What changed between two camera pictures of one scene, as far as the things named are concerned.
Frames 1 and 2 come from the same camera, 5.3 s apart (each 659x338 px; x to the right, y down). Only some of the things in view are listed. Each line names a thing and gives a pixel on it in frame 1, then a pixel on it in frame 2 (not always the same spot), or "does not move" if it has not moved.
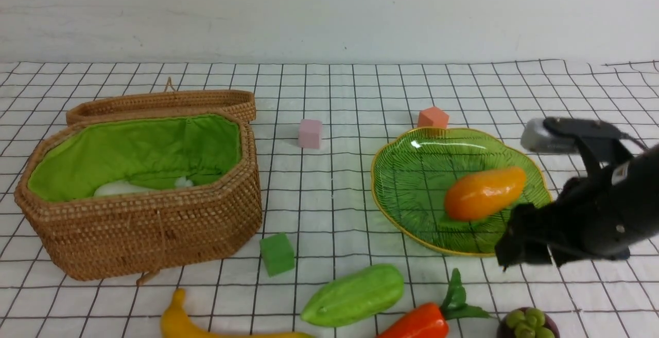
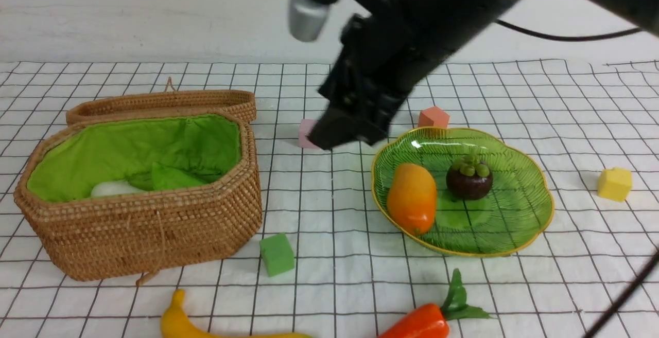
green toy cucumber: (355, 297) to (163, 179)
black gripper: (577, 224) to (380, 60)
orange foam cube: (433, 117) does not move
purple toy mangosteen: (527, 322) to (469, 178)
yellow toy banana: (176, 324) does not move
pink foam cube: (309, 133) does not move
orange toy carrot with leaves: (430, 321) does not move
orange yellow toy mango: (473, 195) to (412, 198)
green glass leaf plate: (412, 170) does not move
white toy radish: (125, 186) does not move
